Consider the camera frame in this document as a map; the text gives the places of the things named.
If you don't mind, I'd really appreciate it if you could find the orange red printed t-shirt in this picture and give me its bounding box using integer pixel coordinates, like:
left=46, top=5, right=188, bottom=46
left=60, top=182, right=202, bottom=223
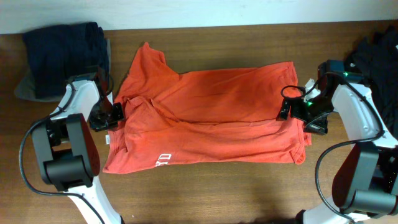
left=103, top=44, right=312, bottom=174

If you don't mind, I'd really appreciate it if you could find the navy blue garment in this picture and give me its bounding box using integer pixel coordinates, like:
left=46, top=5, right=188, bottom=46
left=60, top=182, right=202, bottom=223
left=22, top=22, right=110, bottom=100

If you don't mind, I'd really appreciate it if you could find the grey garment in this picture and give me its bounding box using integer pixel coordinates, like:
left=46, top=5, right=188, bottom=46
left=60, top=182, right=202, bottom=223
left=14, top=37, right=112, bottom=102

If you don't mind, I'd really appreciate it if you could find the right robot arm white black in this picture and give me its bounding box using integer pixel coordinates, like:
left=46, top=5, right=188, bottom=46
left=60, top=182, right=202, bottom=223
left=277, top=72, right=397, bottom=223

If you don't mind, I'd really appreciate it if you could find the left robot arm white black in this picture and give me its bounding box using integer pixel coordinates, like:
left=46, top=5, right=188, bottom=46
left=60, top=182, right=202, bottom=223
left=27, top=72, right=124, bottom=223

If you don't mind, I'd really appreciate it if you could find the pile of dark clothes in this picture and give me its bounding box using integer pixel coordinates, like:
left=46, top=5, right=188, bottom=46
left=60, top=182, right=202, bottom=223
left=344, top=26, right=397, bottom=138

